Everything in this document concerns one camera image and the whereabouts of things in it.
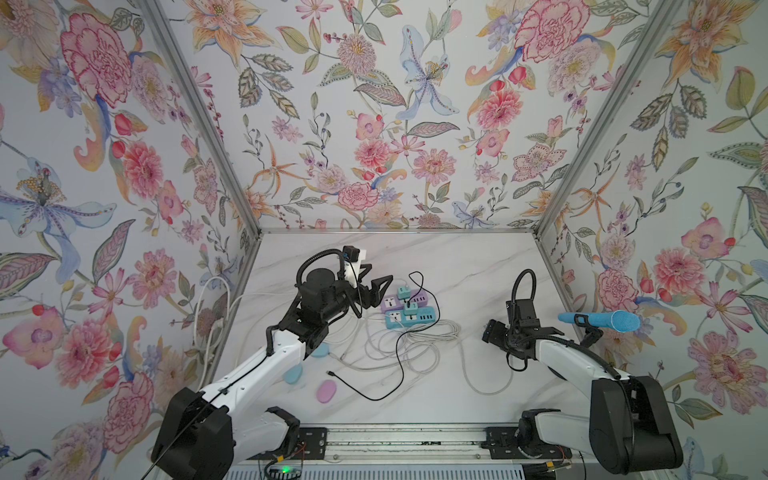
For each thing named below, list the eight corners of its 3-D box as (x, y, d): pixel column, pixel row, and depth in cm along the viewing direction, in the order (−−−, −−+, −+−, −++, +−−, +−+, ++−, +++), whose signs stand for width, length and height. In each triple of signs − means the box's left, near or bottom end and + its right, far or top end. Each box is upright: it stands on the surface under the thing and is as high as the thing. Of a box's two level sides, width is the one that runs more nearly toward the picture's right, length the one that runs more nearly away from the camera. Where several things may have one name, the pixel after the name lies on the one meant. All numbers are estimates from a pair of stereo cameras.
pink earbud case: (316, 403, 82) (314, 401, 81) (319, 382, 86) (317, 380, 84) (335, 403, 82) (334, 401, 81) (337, 382, 86) (336, 380, 84)
